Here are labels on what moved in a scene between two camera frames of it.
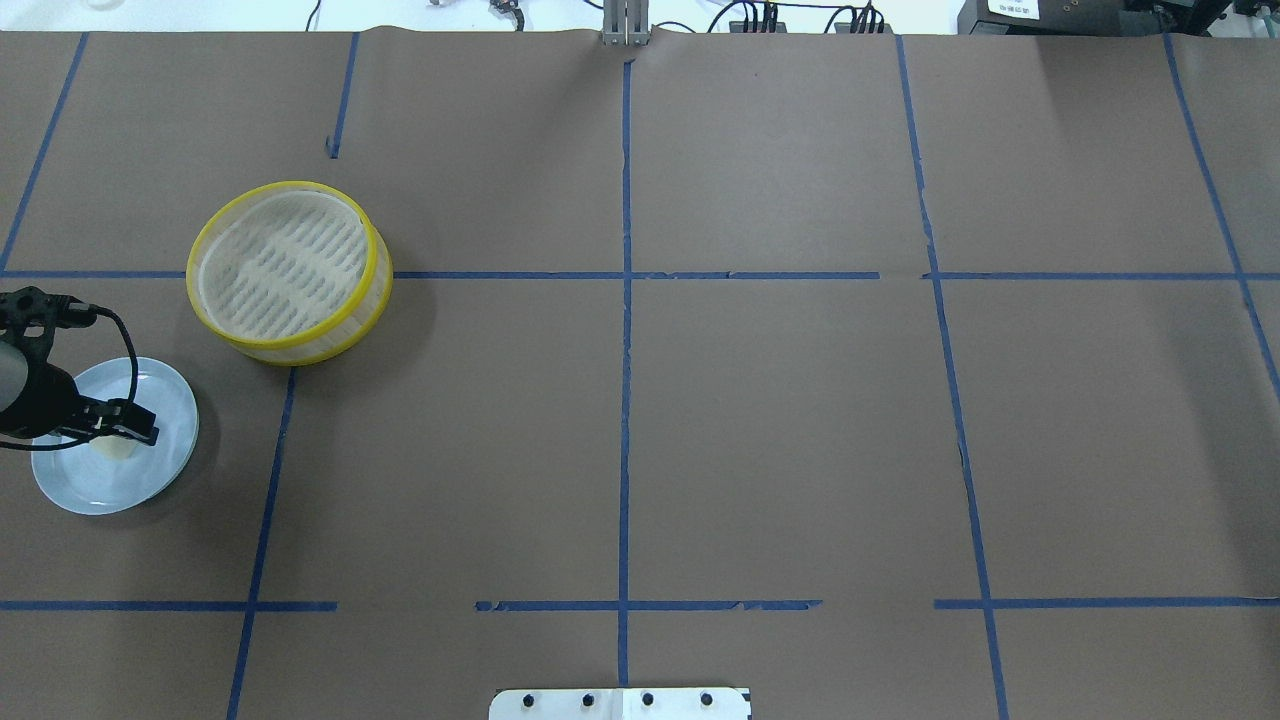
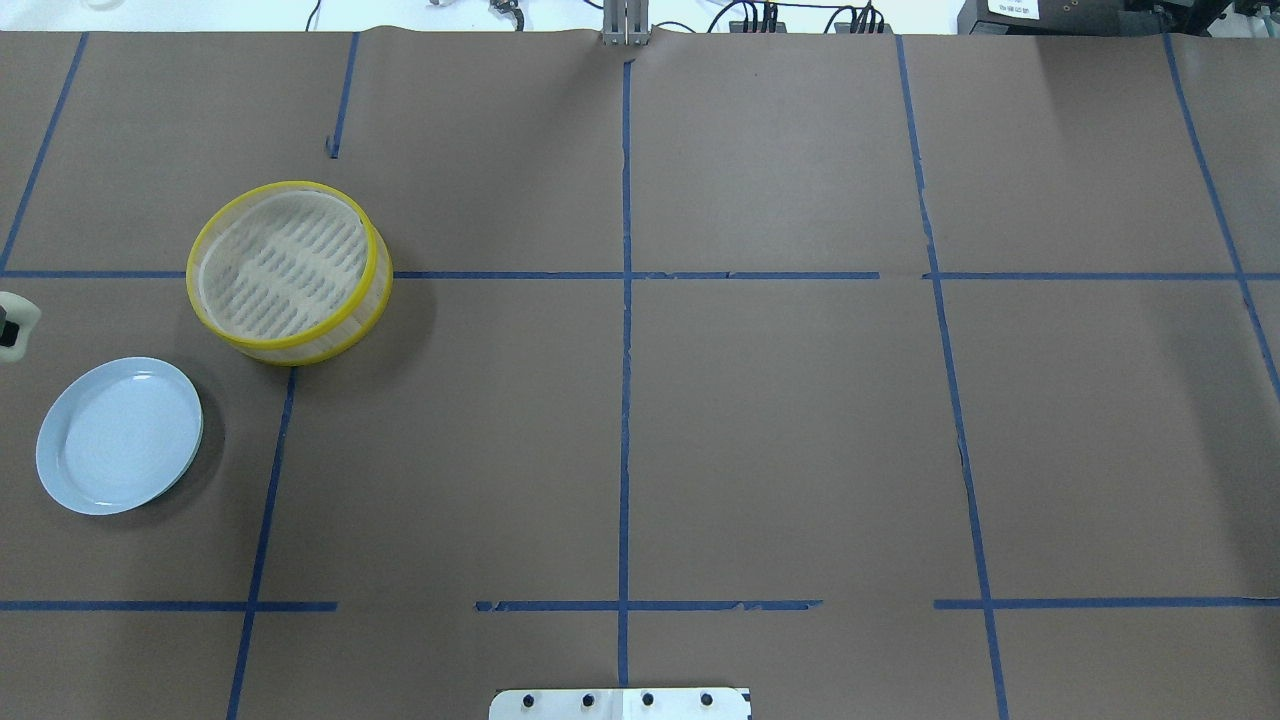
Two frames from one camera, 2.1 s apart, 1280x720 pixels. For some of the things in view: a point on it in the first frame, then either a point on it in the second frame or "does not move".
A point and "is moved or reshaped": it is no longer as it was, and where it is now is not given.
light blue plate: x=113 y=473 does not move
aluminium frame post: x=626 y=22 does not move
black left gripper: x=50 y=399 to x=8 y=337
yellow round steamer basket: x=289 y=273 does not move
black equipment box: x=1093 y=18 does not move
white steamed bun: x=115 y=447 is moved or reshaped
